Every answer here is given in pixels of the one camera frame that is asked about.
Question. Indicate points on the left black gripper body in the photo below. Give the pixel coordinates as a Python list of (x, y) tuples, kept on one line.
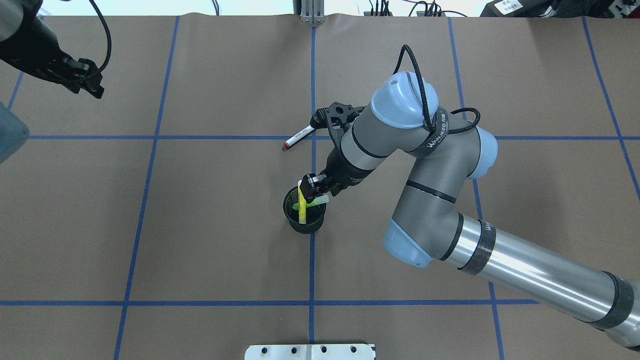
[(44, 66)]

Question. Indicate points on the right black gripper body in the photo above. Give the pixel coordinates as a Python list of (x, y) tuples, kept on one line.
[(343, 173)]

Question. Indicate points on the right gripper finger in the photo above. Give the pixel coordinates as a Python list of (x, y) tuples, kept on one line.
[(311, 192), (320, 180)]

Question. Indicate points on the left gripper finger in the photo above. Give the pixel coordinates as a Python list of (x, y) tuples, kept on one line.
[(93, 87), (87, 72)]

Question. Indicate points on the green highlighter pen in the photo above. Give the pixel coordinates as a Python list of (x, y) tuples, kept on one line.
[(315, 203)]

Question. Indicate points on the yellow highlighter pen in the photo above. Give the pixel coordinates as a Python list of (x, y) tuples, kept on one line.
[(301, 202)]

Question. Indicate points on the red capped marker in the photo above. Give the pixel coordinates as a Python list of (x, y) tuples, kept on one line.
[(297, 137)]

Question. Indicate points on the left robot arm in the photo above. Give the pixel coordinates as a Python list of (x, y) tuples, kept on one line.
[(30, 46)]

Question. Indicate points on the black mesh pen cup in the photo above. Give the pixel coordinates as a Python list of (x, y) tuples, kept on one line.
[(315, 215)]

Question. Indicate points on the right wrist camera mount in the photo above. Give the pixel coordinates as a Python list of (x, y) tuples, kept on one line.
[(336, 118)]

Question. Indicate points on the aluminium frame post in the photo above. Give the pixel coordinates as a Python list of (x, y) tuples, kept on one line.
[(311, 12)]

